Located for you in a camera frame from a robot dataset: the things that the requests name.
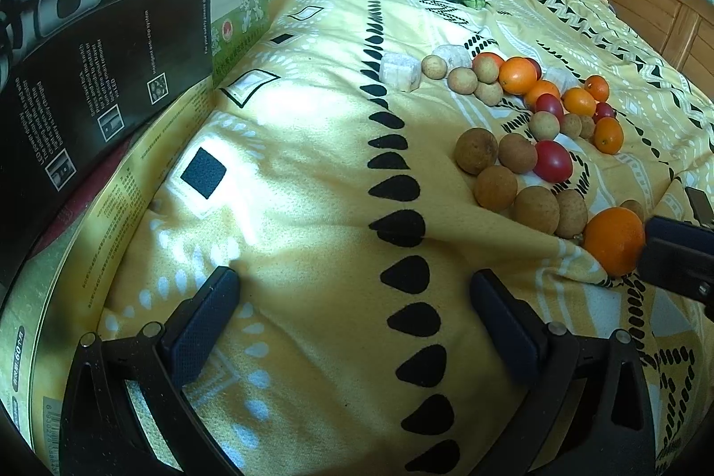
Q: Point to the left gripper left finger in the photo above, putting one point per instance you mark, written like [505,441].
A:
[196,324]

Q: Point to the orange top centre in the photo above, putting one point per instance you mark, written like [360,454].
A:
[517,75]

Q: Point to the wooden headboard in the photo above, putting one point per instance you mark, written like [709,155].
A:
[681,31]

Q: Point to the brown potato-like fruit centre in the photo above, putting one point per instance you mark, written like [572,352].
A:
[537,208]

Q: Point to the brown longan lower left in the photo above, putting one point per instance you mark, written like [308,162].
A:
[495,188]

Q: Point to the brown longan large left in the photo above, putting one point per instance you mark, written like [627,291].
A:
[475,150]

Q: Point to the white foam fruit wrap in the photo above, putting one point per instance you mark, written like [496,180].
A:
[400,71]

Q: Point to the black product box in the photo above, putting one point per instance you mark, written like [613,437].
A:
[77,77]

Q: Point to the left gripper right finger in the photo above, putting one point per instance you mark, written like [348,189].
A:
[516,331]

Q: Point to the large orange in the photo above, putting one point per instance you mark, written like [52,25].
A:
[615,237]

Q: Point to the yellow patterned bed blanket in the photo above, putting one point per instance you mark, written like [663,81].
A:
[336,197]

